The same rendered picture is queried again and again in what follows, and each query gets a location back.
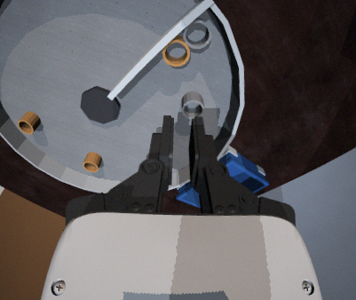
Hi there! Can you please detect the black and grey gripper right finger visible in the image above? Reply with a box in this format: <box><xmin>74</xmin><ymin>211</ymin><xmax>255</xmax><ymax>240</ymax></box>
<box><xmin>189</xmin><ymin>116</ymin><xmax>296</xmax><ymax>226</ymax></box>

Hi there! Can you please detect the blue tray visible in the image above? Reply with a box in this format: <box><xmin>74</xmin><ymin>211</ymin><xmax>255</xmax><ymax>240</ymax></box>
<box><xmin>176</xmin><ymin>146</ymin><xmax>270</xmax><ymax>208</ymax></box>

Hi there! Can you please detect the bronze bushing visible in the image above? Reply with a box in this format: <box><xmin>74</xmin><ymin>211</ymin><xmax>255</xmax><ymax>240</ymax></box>
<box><xmin>18</xmin><ymin>112</ymin><xmax>41</xmax><ymax>134</ymax></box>
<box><xmin>83</xmin><ymin>152</ymin><xmax>102</xmax><ymax>172</ymax></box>
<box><xmin>162</xmin><ymin>36</ymin><xmax>190</xmax><ymax>67</ymax></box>

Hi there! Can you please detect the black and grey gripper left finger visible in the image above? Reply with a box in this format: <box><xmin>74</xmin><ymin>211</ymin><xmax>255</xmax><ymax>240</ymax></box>
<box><xmin>66</xmin><ymin>115</ymin><xmax>174</xmax><ymax>226</ymax></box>

